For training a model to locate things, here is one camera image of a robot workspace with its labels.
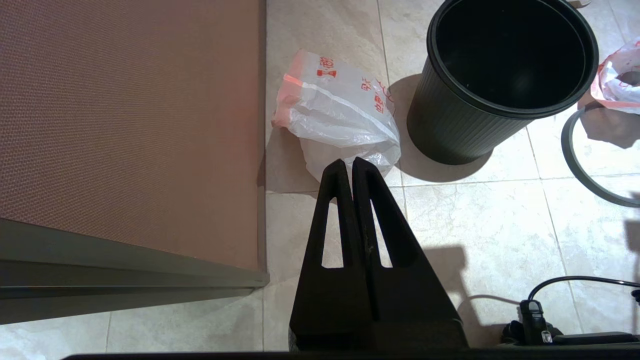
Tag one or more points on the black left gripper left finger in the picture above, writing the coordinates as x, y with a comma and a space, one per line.
330, 300

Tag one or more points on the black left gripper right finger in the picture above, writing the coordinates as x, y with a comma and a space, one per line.
415, 300

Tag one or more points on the used translucent trash bag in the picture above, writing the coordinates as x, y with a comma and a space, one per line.
615, 95

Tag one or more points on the black round trash bin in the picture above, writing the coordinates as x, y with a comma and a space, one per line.
450, 125

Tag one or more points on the fresh white plastic bag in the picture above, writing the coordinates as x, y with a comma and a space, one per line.
340, 115

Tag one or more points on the brown textured partition panel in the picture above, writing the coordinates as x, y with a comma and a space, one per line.
125, 125

